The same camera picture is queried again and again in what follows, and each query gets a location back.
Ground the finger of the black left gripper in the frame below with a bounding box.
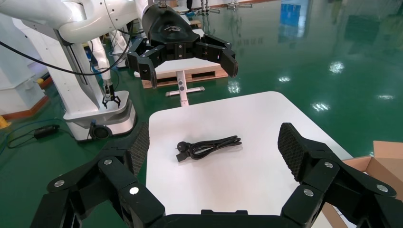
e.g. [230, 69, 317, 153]
[193, 33, 239, 78]
[126, 38, 167, 89]

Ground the small black distant gripper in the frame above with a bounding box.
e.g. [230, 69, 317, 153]
[101, 83, 122, 110]

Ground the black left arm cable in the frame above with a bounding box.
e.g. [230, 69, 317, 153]
[0, 22, 134, 77]

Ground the distant metal stand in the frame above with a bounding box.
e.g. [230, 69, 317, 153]
[225, 0, 253, 9]

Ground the wooden pallet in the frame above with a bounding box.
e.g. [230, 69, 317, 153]
[142, 67, 229, 89]

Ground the black power cable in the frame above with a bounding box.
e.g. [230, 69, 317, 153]
[175, 135, 242, 163]

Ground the brown cardboard storage box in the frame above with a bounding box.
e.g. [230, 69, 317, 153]
[321, 141, 403, 228]

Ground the white distant robot body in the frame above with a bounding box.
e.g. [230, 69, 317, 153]
[108, 29, 130, 68]

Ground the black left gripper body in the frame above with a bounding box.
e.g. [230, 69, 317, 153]
[142, 3, 202, 61]

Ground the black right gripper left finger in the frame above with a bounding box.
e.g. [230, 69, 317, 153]
[29, 121, 166, 228]

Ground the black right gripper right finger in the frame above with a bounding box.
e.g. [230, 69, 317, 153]
[277, 123, 403, 228]

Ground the black power adapter with cord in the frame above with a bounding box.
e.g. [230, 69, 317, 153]
[6, 124, 76, 149]

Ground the white robot column with base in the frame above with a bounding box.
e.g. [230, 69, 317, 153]
[31, 29, 137, 142]

